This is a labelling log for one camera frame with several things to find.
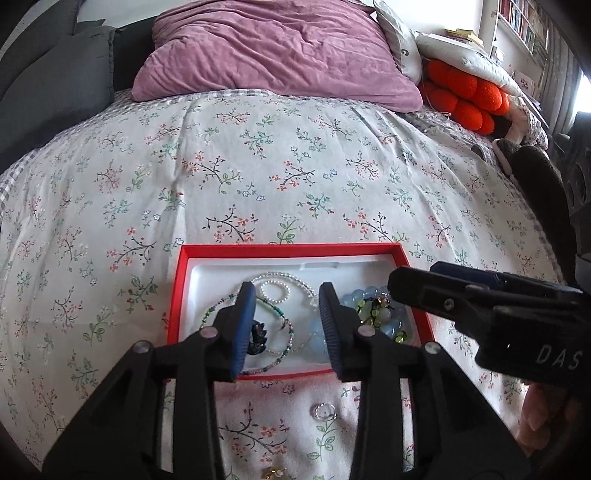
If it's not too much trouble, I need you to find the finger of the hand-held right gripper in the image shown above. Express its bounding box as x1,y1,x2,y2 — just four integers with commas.
429,261,583,302
387,267,499,333

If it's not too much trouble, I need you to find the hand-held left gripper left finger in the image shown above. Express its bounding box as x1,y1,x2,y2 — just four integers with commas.
41,281,256,480

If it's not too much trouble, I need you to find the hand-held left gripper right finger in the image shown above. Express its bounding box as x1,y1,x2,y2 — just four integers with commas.
318,281,532,480

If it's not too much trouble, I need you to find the dark blue brooch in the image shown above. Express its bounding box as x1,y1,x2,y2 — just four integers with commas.
246,322,269,357

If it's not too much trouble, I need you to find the teal bead necklace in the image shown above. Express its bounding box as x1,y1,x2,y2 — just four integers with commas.
198,295,296,376

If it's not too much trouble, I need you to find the light blue bead bracelet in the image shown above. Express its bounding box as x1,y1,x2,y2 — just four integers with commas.
308,285,408,357

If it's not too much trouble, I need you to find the green bead bracelet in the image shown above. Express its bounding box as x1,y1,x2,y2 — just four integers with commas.
355,288,410,343

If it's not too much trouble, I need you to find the small pearl bead ring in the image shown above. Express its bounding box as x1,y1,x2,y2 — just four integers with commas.
259,281,291,304

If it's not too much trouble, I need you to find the clear bead bracelet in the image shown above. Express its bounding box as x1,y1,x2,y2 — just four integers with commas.
252,271,325,306

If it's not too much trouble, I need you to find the red cardboard box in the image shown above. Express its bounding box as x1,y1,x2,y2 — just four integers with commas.
165,243,435,381

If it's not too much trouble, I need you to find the person's right hand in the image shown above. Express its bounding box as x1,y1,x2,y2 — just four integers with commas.
515,383,575,457

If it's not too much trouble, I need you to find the dark brown plush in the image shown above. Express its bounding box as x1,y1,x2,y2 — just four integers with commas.
512,145,575,289

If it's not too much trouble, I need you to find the grey plush toy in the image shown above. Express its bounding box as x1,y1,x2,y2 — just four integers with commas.
471,136,527,176

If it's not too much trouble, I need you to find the white floral bedspread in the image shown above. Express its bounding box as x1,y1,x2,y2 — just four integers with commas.
0,90,578,480

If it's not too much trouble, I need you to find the black furniture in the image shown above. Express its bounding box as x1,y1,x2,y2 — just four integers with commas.
551,111,591,287

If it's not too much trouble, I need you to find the orange bobble cushion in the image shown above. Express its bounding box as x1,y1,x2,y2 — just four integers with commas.
418,60,511,136

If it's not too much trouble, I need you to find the white quilted floral cushion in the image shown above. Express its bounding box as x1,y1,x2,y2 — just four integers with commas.
416,33,525,97

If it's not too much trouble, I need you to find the stack of yellow books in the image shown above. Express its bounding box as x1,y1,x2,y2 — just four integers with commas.
444,28,485,47

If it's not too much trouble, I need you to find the white leaf print pillow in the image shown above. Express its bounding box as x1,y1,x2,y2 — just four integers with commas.
373,0,423,84

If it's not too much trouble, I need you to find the white bookshelf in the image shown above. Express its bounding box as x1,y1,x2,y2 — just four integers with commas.
492,0,555,75

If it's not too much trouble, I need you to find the row of books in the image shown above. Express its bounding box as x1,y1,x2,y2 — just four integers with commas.
499,0,552,61

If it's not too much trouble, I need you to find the purple pillow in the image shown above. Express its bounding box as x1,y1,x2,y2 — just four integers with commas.
130,0,423,113

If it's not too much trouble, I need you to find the dark grey sofa cushion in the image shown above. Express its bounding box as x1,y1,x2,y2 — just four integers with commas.
0,25,116,160

